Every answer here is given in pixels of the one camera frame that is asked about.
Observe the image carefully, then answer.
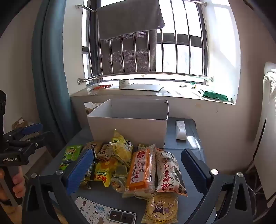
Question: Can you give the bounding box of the white and red snack bag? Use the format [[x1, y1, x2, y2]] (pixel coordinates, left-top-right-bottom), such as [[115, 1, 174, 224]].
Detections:
[[155, 148, 188, 197]]

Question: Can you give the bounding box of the white chair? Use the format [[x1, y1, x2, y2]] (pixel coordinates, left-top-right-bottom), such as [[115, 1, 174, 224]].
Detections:
[[254, 61, 276, 201]]

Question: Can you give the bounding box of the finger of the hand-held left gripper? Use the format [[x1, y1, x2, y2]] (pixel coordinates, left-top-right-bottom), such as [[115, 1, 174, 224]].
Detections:
[[4, 123, 43, 140], [13, 131, 55, 154]]

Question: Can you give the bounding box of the small beige snack packet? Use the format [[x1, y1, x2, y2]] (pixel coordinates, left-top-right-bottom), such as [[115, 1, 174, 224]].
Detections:
[[97, 144, 112, 161]]

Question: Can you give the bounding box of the phone with cartoon case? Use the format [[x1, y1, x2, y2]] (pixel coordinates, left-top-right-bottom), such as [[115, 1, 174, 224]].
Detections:
[[74, 196, 137, 224]]

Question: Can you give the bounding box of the yellow pouch with orange circle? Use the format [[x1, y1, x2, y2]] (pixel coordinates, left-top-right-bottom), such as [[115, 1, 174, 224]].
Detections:
[[94, 157, 119, 187]]

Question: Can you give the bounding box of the brown snack packet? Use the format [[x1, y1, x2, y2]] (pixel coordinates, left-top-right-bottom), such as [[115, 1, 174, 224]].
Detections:
[[83, 141, 104, 155]]

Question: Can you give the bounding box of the green seaweed packet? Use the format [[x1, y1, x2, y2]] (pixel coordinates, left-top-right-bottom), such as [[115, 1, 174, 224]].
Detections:
[[60, 145, 83, 171]]

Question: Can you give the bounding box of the white cardboard box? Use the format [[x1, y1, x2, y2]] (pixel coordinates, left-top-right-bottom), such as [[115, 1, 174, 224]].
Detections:
[[87, 99, 169, 149]]

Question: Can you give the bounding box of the jelly cup with orange print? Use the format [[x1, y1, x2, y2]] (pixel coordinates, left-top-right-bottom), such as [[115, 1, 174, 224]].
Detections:
[[110, 175, 127, 193]]

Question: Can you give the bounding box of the yellow chip bag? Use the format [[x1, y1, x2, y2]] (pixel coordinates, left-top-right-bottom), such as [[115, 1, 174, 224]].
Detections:
[[109, 129, 134, 168]]

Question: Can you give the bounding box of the plain yellow jelly cup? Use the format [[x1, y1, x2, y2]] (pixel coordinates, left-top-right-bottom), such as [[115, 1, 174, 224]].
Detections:
[[113, 165, 130, 178]]

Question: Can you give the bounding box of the red handled tool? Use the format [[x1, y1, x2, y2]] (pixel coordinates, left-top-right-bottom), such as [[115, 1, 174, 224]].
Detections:
[[88, 84, 114, 92]]

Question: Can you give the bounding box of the yellow round biscuit packet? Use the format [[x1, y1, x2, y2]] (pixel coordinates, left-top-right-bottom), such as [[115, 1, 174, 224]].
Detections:
[[141, 192, 179, 224]]

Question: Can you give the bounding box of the metal window railing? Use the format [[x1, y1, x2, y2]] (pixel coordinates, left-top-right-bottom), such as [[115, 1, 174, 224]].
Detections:
[[75, 0, 214, 86]]

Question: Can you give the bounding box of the tissue pack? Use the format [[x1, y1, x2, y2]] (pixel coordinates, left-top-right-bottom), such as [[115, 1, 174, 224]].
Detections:
[[84, 102, 103, 117]]

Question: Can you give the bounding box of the grey towel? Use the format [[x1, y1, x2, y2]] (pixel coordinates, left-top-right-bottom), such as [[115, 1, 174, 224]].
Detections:
[[96, 0, 165, 75]]

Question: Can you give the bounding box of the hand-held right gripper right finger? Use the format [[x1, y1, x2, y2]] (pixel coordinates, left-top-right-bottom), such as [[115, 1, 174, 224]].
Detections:
[[181, 148, 254, 224]]

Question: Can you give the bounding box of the teal curtain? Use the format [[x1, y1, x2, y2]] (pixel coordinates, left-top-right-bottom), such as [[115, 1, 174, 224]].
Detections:
[[31, 0, 76, 151]]

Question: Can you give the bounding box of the person's left hand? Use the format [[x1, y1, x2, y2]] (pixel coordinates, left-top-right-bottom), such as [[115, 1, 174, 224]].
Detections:
[[0, 167, 26, 202]]

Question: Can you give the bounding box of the small cardboard box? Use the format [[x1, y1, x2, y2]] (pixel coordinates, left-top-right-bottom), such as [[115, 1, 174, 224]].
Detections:
[[12, 117, 29, 130]]

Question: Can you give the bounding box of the white remote control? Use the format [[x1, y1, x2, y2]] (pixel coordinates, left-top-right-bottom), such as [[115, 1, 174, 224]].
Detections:
[[176, 121, 187, 141]]

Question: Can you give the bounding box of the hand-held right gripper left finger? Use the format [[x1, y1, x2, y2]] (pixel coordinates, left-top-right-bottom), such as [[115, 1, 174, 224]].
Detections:
[[22, 149, 96, 224]]

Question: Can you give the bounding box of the orange cake packet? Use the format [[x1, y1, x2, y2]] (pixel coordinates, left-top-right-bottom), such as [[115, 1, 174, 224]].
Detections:
[[122, 144, 157, 198]]

